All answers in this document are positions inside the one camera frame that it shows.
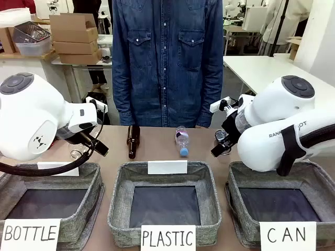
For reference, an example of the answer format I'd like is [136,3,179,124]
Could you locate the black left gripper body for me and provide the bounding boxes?
[77,131,99,152]

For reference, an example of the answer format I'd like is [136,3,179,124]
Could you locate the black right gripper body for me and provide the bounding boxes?
[220,112,241,147]

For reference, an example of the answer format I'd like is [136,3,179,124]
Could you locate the brown glass bottle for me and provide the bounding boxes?
[127,125,141,159]

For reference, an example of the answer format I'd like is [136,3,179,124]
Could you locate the small blue-capped water bottle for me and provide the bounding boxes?
[174,125,191,158]

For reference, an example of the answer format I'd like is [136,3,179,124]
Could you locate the person's right forearm denim sleeve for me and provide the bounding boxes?
[112,62,137,127]

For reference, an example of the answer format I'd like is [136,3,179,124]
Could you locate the person's left forearm denim sleeve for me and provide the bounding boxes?
[195,62,224,129]

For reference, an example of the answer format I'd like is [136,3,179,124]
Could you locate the grey fabric basket can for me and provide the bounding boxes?
[225,160,335,248]

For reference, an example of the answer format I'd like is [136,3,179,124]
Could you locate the grey fabric basket bottle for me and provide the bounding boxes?
[0,162,105,250]

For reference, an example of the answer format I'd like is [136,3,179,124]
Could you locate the grey fabric basket plastic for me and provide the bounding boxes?
[107,160,222,248]

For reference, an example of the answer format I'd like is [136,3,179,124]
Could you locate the paper label CAN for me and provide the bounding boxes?
[259,221,317,251]

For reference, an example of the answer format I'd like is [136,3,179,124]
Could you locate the blank white card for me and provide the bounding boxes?
[37,161,80,177]
[147,160,188,175]

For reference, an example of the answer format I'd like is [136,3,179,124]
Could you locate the person in black trousers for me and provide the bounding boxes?
[72,0,114,86]

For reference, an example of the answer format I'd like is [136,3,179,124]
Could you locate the large white table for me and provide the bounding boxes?
[222,53,335,105]

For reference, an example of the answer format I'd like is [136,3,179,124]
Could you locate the small white table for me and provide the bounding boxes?
[50,55,114,105]

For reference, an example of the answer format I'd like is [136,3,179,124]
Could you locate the flat cardboard box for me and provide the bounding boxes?
[57,49,103,65]
[53,39,99,55]

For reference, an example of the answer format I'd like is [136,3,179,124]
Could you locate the person in denim shirt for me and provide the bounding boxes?
[111,0,224,129]

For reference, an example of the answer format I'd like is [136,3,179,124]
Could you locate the white cabinet wooden top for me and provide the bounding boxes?
[0,49,77,105]

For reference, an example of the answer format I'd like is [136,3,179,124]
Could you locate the paper label PLASTIC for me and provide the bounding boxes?
[140,224,197,251]

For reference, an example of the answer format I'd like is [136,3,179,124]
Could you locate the light wooden desk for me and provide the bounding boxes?
[223,24,263,56]

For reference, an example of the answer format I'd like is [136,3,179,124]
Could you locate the translucent plastic tub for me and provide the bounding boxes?
[15,36,52,57]

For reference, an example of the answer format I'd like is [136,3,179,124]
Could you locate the person in white coat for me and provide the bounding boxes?
[261,0,314,56]

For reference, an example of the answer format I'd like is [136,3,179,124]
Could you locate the paper label BOTTLE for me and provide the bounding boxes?
[0,218,62,251]

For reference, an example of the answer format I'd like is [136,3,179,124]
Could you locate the large open cardboard box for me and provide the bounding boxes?
[49,13,99,44]

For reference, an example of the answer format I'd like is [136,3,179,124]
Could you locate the white box appliance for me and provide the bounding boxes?
[241,5,269,31]

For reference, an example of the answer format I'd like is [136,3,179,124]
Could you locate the black tripod pole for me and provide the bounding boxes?
[272,0,291,57]

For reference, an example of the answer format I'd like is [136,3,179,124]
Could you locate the clear plastic container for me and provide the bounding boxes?
[13,21,52,44]

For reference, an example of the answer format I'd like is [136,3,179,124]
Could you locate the small brown cardboard box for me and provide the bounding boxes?
[0,26,17,54]

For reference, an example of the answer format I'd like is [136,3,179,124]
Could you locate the white foam sheet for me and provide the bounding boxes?
[0,7,32,28]

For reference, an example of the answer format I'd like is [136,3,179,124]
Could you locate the person in red shirt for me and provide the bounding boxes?
[21,0,37,14]

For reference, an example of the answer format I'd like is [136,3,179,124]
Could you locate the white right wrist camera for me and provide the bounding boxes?
[209,97,238,114]

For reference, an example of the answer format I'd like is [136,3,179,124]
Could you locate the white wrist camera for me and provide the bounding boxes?
[85,96,109,111]
[209,97,238,114]

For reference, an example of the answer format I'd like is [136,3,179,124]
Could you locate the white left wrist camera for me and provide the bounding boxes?
[85,96,109,111]

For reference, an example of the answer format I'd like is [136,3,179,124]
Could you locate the black right arm strap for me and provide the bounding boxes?
[276,124,306,177]

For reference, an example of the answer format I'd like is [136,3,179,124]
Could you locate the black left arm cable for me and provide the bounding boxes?
[0,104,109,177]

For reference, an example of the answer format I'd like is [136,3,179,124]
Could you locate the black right arm cable sleeve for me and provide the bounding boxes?
[298,120,335,158]

